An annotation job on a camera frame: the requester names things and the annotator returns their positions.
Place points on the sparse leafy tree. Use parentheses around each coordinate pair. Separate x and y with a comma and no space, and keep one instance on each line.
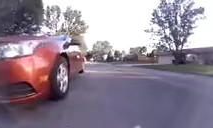
(176,26)

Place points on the robot's own part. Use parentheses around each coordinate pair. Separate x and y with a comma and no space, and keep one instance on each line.
(137,126)

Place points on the grey asphalt road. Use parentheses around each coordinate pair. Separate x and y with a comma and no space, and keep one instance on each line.
(134,96)

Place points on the dense dark tree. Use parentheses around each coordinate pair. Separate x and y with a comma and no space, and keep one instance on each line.
(15,16)

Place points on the grass verge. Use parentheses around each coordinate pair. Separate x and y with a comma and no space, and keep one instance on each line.
(190,68)

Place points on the long low building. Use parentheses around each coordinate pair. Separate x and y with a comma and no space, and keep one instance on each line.
(200,55)

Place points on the distant row of trees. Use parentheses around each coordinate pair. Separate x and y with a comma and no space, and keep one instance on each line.
(102,50)

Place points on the red car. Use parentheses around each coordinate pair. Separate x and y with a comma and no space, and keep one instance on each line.
(30,70)

